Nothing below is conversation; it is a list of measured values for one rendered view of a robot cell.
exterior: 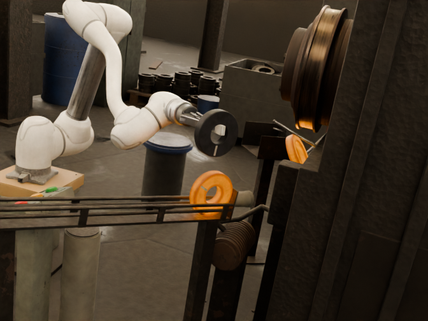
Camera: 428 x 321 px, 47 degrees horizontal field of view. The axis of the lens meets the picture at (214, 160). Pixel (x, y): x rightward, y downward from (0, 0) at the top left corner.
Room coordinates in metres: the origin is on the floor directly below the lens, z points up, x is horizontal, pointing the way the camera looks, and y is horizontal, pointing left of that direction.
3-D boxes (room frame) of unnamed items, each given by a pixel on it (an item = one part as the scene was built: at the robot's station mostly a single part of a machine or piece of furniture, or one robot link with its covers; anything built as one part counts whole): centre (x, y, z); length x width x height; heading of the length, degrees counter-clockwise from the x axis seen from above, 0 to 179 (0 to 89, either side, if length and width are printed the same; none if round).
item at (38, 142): (2.10, 0.81, 0.58); 0.18 x 0.16 x 0.22; 150
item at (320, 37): (1.90, -0.35, 1.11); 0.47 x 0.06 x 0.47; 162
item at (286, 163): (1.67, -0.29, 0.68); 0.11 x 0.08 x 0.24; 72
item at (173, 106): (1.71, 0.15, 0.91); 0.09 x 0.06 x 0.09; 127
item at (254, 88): (4.72, -0.55, 0.39); 1.03 x 0.83 x 0.79; 76
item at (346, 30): (1.87, -0.43, 1.11); 0.47 x 0.10 x 0.47; 162
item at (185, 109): (1.65, 0.10, 0.91); 0.09 x 0.08 x 0.07; 37
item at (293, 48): (1.93, -0.25, 1.11); 0.28 x 0.06 x 0.28; 162
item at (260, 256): (2.44, -0.27, 0.36); 0.26 x 0.20 x 0.72; 17
